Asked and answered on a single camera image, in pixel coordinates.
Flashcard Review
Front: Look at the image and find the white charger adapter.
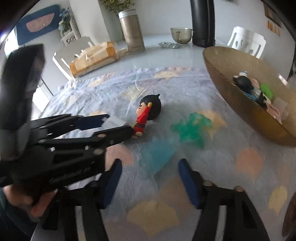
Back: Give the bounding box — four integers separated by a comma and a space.
101, 116, 127, 129

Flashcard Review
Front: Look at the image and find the person's left hand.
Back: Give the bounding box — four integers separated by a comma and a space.
3, 185, 57, 217

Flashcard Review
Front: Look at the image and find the light blue crystal toy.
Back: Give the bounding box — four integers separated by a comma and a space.
139, 138, 179, 178

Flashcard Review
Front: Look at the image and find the white chair far left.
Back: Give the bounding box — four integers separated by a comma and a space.
52, 37, 94, 80

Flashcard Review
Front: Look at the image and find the white chair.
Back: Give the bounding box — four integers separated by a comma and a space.
52, 37, 94, 80
227, 26, 266, 59

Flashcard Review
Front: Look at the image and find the red boy figurine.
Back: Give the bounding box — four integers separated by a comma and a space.
133, 94, 162, 138

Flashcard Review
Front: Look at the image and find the floral grey tablecloth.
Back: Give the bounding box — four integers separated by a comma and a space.
42, 68, 295, 240

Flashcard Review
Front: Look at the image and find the white carved shelf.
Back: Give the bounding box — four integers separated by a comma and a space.
58, 8, 81, 46

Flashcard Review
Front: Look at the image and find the orange tissue pack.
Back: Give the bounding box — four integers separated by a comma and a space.
69, 42, 119, 78

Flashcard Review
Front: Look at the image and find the green crystal toy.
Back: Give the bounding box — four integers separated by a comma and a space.
171, 113, 212, 148

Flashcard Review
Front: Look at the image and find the clear plastic cup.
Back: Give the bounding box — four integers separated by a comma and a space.
273, 97, 290, 120

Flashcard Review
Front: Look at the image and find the gold thermos bottle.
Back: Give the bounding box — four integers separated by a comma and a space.
118, 9, 145, 54

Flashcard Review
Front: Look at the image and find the bright green toy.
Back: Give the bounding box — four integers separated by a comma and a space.
260, 83, 273, 100

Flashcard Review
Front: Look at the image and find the small metal dish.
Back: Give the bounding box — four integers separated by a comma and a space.
159, 42, 180, 49

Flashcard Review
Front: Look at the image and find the flower vase with plant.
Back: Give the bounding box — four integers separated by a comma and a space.
101, 0, 134, 14

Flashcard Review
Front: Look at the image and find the black round toy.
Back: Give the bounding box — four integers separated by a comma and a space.
233, 76, 254, 94

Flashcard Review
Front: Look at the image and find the small glass cup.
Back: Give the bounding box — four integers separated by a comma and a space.
171, 28, 193, 44

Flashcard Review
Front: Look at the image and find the brown ribbed glass bowl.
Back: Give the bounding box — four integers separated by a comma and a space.
203, 47, 295, 147

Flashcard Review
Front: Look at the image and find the white chair far right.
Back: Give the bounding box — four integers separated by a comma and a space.
227, 26, 266, 59

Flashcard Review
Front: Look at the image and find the tall black thermos flask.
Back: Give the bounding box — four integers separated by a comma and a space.
190, 0, 215, 48

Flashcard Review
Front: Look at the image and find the blue fabric wall hanging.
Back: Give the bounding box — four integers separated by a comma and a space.
16, 4, 61, 45

